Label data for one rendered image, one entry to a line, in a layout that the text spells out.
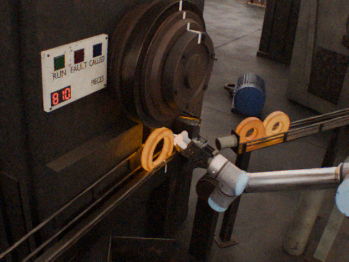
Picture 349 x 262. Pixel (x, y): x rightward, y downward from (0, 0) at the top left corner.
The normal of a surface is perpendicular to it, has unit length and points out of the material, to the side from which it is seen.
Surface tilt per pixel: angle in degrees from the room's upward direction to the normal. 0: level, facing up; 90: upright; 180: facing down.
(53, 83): 90
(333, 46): 90
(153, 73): 84
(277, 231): 0
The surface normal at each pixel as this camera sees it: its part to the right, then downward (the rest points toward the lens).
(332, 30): -0.73, 0.27
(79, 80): 0.84, 0.33
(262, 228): 0.09, -0.88
